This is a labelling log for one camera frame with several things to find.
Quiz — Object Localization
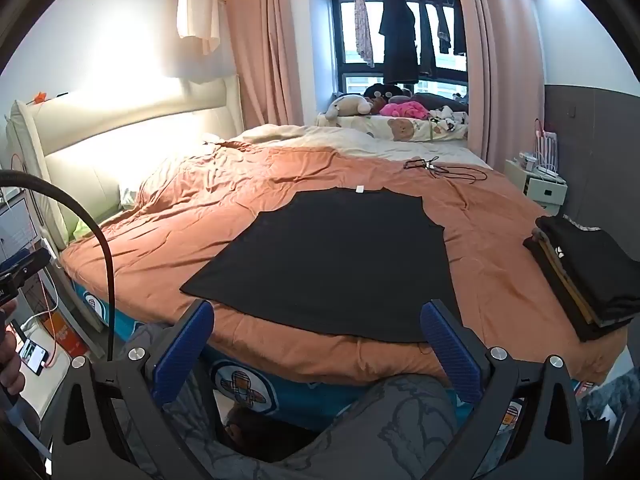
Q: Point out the person's left hand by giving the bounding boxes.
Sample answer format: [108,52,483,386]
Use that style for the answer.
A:
[0,306,27,398]

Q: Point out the open laptop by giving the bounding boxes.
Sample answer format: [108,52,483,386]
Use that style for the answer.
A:
[0,195,41,261]

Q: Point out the cream duvet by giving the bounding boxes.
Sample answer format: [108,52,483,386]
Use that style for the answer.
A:
[202,124,493,171]

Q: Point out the orange blanket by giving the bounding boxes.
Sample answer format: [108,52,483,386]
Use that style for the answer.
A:
[59,140,628,386]

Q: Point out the black framed window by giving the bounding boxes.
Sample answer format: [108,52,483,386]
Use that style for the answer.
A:
[330,0,471,106]

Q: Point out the black and white patterned cloth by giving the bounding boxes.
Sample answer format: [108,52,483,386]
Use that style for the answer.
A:
[429,105,471,127]

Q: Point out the pink fluffy cloth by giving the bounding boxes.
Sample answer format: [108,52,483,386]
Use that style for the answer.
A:
[380,100,431,120]

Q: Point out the bear print cushion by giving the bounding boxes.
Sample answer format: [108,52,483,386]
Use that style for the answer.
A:
[316,112,471,142]

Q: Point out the white wire rack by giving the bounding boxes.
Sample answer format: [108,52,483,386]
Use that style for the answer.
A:
[535,119,558,176]

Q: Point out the black t-shirt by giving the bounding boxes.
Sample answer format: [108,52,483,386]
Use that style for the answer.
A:
[180,186,463,345]

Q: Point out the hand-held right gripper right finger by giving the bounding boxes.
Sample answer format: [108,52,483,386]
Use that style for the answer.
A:
[419,299,588,480]

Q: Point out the dark hanging garment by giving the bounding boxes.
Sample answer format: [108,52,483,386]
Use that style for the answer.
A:
[417,0,438,76]
[435,0,453,54]

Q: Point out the cream padded headboard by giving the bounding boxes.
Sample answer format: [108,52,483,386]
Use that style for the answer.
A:
[5,74,246,251]

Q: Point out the white nightstand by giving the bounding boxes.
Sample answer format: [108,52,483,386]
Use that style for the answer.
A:
[505,157,568,216]

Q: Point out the stack of folded dark clothes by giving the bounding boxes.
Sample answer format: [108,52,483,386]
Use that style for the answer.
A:
[522,215,640,343]

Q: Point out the orange paper bag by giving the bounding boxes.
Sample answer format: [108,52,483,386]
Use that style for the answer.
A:
[45,312,88,357]

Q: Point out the black cord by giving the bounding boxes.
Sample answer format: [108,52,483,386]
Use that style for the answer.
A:
[404,156,488,183]

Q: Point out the green pillow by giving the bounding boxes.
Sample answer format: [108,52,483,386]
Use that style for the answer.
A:
[72,217,101,242]

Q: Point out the floral hanging garment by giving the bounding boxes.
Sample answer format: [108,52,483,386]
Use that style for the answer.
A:
[354,0,376,68]

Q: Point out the white hanging cloth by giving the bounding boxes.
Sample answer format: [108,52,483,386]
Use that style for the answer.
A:
[176,0,222,55]

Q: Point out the pink curtain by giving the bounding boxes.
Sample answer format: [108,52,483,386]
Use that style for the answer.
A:
[447,0,548,171]
[215,0,306,133]

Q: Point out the smartphone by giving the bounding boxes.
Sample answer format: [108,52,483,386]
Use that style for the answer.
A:
[20,338,51,376]

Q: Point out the white side table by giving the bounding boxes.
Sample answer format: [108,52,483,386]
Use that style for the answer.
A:
[10,310,76,441]

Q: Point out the dark plush toy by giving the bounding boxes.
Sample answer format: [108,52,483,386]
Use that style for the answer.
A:
[364,82,413,103]

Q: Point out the blue printed bedsheet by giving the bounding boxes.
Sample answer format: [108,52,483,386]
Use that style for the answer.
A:
[70,280,626,441]

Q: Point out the person's gray patterned pants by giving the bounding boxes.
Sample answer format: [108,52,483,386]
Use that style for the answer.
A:
[115,322,458,480]

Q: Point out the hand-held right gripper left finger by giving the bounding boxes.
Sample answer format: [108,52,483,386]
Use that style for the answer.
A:
[50,299,216,480]

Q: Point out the cream plush toy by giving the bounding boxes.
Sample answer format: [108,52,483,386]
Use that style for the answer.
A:
[325,94,373,128]

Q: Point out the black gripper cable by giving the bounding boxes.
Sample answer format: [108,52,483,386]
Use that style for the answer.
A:
[0,169,113,363]

